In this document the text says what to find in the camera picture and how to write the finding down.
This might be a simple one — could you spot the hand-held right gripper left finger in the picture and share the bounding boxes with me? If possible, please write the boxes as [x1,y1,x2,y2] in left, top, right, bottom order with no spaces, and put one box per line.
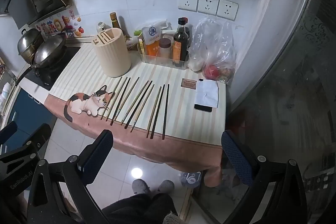
[26,130,114,224]

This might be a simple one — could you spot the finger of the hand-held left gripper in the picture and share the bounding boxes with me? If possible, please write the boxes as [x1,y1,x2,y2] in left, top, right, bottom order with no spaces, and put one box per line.
[16,123,52,159]
[0,121,18,147]

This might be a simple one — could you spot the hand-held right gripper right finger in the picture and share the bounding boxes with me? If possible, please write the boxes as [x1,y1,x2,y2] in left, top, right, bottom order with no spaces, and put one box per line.
[221,130,309,224]

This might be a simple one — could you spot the row of chopsticks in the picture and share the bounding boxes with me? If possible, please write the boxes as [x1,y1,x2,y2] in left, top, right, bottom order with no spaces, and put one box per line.
[100,76,170,140]

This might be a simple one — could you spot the beige ribbed utensil holder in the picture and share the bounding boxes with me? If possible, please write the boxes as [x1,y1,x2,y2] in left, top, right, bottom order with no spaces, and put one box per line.
[92,28,132,78]

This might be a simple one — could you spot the person's right hand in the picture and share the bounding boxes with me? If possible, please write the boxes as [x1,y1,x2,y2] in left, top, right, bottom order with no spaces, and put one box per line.
[163,211,182,224]

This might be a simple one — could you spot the blue cabinet door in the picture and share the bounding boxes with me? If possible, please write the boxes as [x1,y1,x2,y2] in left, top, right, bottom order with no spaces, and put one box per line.
[0,85,57,151]

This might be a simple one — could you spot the white bottle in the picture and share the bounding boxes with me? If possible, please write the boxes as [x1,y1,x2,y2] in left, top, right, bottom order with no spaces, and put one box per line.
[0,82,12,109]

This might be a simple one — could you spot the blue white round object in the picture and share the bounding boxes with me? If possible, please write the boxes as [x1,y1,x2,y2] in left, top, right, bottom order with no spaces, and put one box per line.
[180,171,202,188]

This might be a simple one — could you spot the grey slipper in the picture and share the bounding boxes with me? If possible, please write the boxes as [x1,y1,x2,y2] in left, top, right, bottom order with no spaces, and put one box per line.
[132,179,151,194]
[157,180,175,193]

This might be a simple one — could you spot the black phone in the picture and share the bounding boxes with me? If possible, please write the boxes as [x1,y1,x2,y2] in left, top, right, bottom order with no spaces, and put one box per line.
[194,79,213,113]

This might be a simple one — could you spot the black gas stove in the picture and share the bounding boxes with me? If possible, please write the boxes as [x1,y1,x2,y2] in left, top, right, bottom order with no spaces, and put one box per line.
[25,46,81,90]

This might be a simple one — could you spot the striped cat print tablecloth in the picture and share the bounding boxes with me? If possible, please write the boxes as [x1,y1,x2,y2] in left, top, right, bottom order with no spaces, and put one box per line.
[43,43,227,188]

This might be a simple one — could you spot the person's legs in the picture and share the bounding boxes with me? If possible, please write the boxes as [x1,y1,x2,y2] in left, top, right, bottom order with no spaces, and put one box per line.
[101,193,179,224]

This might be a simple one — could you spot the steel wok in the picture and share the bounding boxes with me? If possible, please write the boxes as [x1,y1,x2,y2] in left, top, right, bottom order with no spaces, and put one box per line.
[14,34,67,86]

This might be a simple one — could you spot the brown card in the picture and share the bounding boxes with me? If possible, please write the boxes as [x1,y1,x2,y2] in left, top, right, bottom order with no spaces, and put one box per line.
[181,78,197,89]

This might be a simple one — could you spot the red tomato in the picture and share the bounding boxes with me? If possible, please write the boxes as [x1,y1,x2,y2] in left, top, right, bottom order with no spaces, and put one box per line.
[204,64,220,80]

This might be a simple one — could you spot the steel pot with lid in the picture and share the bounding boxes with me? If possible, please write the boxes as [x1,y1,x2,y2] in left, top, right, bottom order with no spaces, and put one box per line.
[17,28,44,62]

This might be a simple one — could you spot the glass sliding door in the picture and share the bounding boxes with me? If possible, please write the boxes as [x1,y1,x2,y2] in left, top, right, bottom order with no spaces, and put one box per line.
[192,0,336,224]

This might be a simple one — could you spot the clear organizer tray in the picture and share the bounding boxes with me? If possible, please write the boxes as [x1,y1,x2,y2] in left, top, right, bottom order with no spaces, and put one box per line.
[139,52,190,70]

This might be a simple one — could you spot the clear plastic bag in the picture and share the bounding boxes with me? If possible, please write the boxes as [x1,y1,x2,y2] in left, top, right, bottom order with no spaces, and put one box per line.
[188,17,237,84]

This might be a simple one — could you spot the orange seasoning pouch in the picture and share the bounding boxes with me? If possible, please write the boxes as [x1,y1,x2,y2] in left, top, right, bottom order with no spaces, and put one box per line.
[142,26,162,56]

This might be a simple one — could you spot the brown lid jar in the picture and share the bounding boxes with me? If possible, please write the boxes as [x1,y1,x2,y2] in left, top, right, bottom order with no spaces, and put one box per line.
[159,38,172,59]

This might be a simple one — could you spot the black cap sauce bottle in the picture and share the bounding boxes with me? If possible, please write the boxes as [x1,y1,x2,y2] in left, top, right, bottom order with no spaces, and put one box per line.
[172,18,189,67]

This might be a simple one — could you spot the amber oil bottle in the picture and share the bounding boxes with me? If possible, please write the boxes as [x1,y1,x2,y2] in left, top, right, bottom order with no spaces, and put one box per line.
[110,12,119,30]

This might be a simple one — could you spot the colourful wall stickers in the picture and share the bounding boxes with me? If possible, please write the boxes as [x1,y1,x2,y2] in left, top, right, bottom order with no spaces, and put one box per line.
[35,9,84,39]

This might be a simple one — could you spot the white wall outlet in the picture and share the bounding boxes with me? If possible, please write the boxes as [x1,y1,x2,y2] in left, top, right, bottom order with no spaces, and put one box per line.
[197,0,219,15]
[217,0,239,21]
[178,0,199,12]

